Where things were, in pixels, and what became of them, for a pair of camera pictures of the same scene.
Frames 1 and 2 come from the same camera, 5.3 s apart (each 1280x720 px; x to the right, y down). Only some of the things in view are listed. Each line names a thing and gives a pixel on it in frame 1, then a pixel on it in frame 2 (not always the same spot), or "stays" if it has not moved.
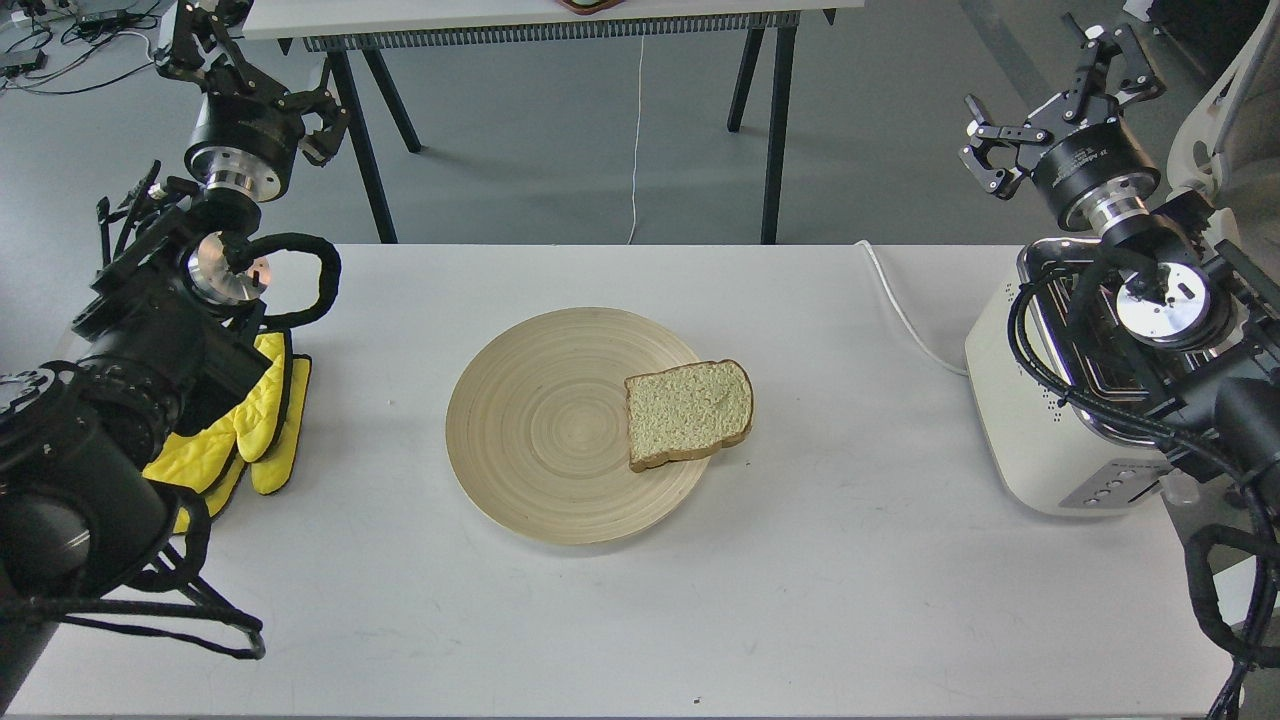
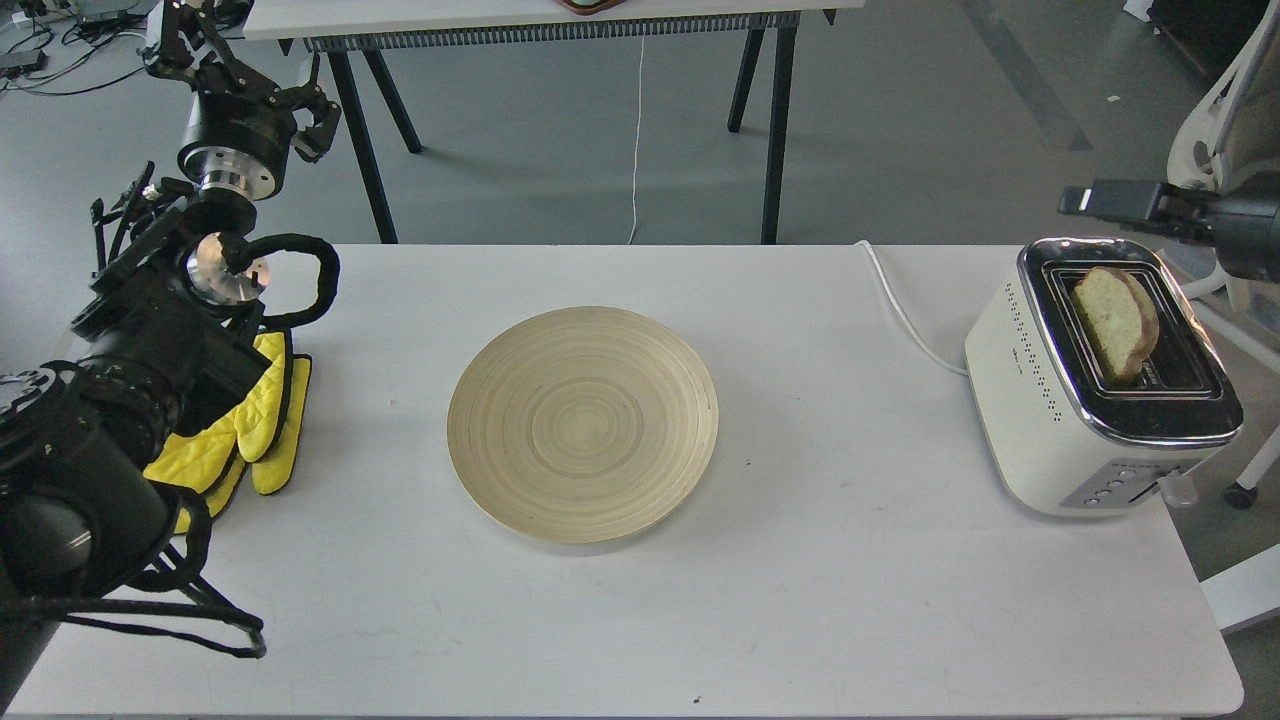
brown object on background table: (589, 7) stays
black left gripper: (247, 139) stays
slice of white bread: (687, 411) to (1120, 318)
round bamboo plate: (538, 428) stays
